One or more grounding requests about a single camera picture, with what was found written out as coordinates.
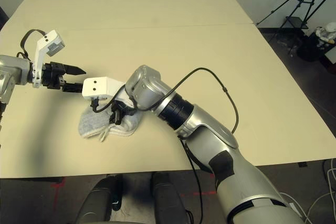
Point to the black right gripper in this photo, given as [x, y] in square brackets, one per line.
[123, 108]

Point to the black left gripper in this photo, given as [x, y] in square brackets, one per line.
[53, 75]

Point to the grey white rag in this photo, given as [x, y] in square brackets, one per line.
[92, 124]

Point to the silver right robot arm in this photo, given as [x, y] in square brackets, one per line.
[147, 85]

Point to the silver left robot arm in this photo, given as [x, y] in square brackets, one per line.
[10, 69]

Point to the grey robot left leg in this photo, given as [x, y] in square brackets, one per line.
[94, 200]

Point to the grey robot leg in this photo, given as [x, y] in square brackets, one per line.
[94, 200]
[168, 197]

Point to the grey robot right leg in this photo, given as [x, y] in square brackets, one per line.
[168, 197]

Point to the black small metal stand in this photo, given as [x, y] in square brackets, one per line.
[294, 22]

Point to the black bag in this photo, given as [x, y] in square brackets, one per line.
[311, 48]

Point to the black tripod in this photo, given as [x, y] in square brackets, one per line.
[305, 1]

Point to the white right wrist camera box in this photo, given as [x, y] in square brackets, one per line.
[99, 86]

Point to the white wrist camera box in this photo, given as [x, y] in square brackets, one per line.
[51, 40]
[99, 86]

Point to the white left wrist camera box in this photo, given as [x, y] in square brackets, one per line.
[51, 40]

